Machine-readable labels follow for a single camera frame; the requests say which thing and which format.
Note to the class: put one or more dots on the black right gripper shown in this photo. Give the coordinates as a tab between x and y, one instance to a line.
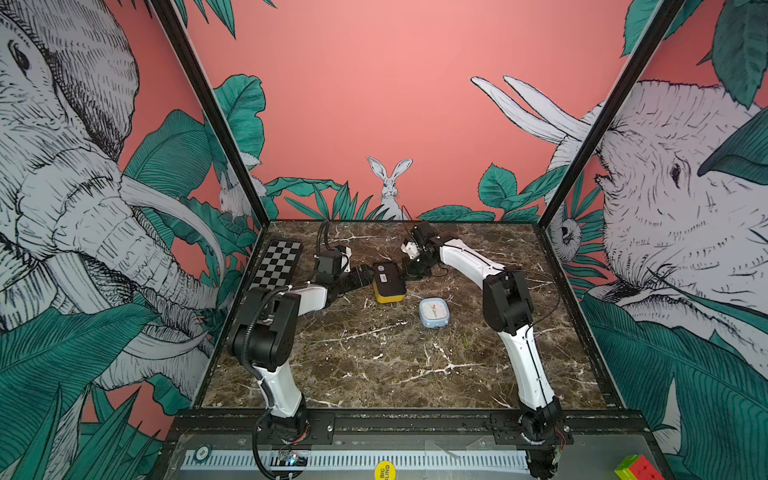
411	273

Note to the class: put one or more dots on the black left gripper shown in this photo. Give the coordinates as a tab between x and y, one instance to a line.
359	283

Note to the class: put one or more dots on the yellow square alarm clock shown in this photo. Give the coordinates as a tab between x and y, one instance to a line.
388	285

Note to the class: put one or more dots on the light blue small alarm clock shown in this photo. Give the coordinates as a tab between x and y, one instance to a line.
434	313

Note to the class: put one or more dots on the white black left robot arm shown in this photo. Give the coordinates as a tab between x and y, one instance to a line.
263	333

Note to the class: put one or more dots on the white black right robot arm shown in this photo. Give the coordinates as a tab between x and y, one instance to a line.
507	308

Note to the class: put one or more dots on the black white chessboard box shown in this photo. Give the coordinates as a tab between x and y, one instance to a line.
277	264

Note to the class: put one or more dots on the yellow round sticker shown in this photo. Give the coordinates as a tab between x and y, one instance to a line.
385	470

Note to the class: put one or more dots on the colourful puzzle cube on ledge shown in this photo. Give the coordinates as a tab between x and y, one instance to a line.
637	467

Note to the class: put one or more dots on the white perforated rail strip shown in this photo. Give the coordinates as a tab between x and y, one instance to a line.
504	461

